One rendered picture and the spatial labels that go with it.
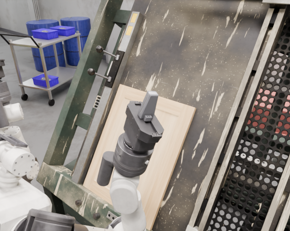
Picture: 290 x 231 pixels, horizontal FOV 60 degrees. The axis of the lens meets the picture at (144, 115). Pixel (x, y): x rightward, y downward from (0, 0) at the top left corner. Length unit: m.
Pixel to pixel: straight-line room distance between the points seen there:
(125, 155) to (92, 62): 1.02
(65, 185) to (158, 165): 0.55
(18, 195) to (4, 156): 0.11
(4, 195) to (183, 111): 0.73
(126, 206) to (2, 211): 0.29
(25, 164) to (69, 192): 0.70
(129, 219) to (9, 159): 0.36
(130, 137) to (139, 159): 0.05
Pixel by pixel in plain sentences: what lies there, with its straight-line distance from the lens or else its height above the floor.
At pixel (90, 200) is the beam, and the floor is 0.89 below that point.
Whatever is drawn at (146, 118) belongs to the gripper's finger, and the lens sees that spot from 0.53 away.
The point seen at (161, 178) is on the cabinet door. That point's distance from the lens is 1.14.
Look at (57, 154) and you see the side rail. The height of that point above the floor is 0.95.
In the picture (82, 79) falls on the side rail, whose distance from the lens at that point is 1.50.
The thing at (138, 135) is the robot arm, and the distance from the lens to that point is 0.52.
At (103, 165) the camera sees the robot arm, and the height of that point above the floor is 1.45.
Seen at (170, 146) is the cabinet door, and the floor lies 1.20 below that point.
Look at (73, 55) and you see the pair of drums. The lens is 6.13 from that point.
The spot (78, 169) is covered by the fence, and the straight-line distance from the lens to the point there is 1.41.
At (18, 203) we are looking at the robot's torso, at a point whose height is 1.35.
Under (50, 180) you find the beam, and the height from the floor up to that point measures 0.85.
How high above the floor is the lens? 1.85
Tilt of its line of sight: 29 degrees down
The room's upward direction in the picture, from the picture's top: straight up
